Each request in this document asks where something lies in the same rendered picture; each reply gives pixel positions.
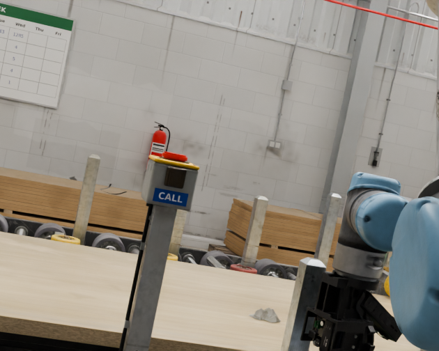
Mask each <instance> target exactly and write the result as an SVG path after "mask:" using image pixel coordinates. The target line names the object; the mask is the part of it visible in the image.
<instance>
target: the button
mask: <svg viewBox="0 0 439 351"><path fill-rule="evenodd" d="M162 156H163V158H166V159H171V160H175V161H179V162H185V161H187V158H188V157H187V156H186V155H181V154H178V153H171V152H167V151H165V152H164V153H162Z"/></svg>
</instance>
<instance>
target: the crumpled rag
mask: <svg viewBox="0 0 439 351"><path fill-rule="evenodd" d="M249 316H251V317H253V318H256V319H257V320H267V321H268V322H280V321H281V320H280V319H279V318H278V317H277V314H276V313H275V312H274V309H271V308H270V307H269V308H266V309H265V310H263V309H262V308H261V309H259V310H257V311H256V313H254V314H250V315H249Z"/></svg>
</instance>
